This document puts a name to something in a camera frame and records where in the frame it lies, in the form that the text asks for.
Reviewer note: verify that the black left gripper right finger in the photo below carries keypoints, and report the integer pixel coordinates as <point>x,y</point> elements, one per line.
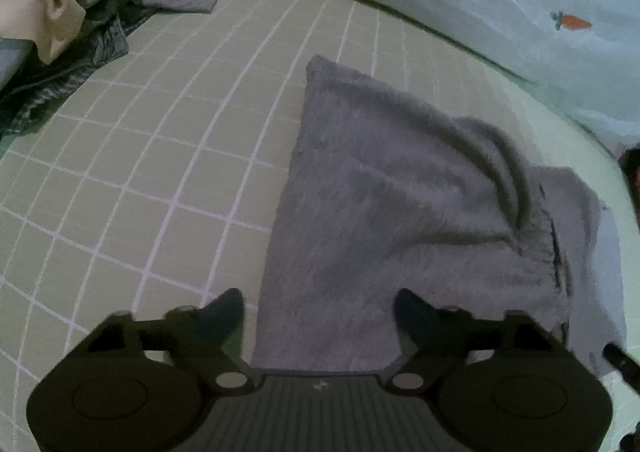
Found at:
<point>438,337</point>

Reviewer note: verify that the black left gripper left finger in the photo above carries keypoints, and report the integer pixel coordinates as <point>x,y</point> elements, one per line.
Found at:
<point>197,337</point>

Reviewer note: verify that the grey sweatpants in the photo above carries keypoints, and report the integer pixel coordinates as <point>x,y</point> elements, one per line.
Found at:
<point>385,193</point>

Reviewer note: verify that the green grid cutting mat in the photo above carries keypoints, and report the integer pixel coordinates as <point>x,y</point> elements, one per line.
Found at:
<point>156,184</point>

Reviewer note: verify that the blue-grey shirt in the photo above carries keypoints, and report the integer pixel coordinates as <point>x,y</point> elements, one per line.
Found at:
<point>13,54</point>

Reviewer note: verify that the dark striped garment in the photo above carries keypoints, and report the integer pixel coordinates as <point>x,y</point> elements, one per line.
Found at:
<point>102,39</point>

